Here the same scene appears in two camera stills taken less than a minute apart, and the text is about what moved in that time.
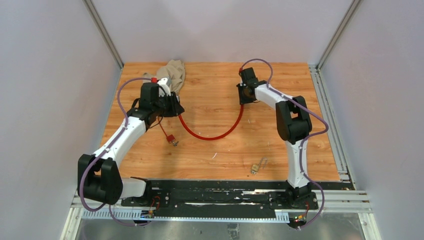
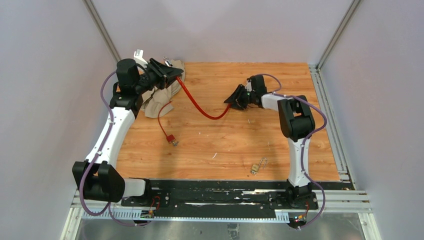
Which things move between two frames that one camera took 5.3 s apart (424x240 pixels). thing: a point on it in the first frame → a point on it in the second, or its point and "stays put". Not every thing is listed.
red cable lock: x=218 y=136 → x=195 y=105
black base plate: x=219 y=199 stays put
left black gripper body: x=167 y=107 → x=155 y=77
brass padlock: x=254 y=168 stays put
